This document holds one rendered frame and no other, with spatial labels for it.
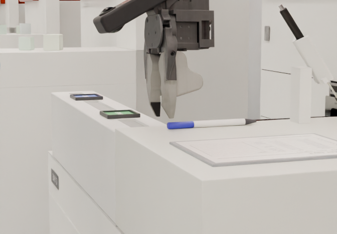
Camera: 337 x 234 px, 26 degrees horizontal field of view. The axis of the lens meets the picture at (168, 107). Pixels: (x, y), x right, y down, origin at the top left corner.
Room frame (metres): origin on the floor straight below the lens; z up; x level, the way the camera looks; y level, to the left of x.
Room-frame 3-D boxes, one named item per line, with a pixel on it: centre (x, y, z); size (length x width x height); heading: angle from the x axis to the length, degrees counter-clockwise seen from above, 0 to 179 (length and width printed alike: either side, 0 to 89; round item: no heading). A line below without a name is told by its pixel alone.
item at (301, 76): (1.11, -0.22, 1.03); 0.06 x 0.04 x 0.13; 109
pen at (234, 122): (1.06, -0.07, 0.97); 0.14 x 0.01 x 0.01; 109
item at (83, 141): (1.32, 0.12, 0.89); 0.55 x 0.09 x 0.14; 19
